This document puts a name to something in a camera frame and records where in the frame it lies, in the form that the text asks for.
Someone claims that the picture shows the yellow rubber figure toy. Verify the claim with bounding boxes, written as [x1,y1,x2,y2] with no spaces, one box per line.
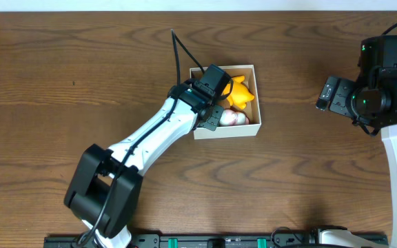
[222,75,255,110]

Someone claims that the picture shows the white duck toy pink hat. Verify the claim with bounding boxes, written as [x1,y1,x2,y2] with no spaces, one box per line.
[219,109,250,127]

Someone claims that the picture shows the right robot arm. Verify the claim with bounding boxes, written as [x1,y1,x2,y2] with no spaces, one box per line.
[316,34,397,247]

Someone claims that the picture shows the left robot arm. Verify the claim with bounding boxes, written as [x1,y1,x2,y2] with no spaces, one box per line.
[64,65,233,247]

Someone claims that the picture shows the white cardboard box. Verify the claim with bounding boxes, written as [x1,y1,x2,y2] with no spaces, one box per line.
[194,65,262,140]

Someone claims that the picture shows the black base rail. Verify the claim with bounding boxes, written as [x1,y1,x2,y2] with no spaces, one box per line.
[43,225,389,248]

